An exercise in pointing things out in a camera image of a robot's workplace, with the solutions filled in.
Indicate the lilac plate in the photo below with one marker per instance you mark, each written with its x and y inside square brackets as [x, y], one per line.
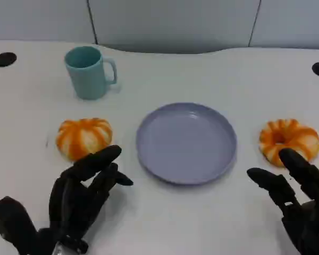
[186, 143]

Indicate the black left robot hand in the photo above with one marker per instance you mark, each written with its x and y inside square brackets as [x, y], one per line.
[74, 194]

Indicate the pale green mug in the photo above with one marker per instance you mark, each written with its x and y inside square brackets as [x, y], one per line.
[87, 79]

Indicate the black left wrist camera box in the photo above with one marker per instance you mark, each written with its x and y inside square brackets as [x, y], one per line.
[12, 223]

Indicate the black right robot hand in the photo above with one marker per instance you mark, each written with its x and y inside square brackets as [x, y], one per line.
[311, 217]

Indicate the orange white toy bread roll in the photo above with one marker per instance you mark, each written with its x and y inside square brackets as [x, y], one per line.
[82, 135]
[303, 138]

